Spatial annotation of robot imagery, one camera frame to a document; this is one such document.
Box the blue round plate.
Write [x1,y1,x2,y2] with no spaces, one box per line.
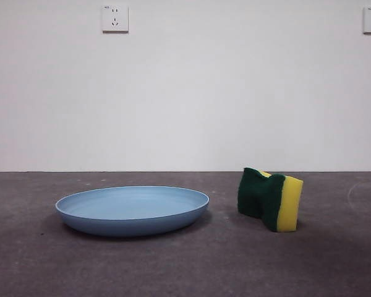
[54,185,210,238]

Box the yellow sponge with green scourer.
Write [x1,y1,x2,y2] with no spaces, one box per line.
[237,167,304,233]

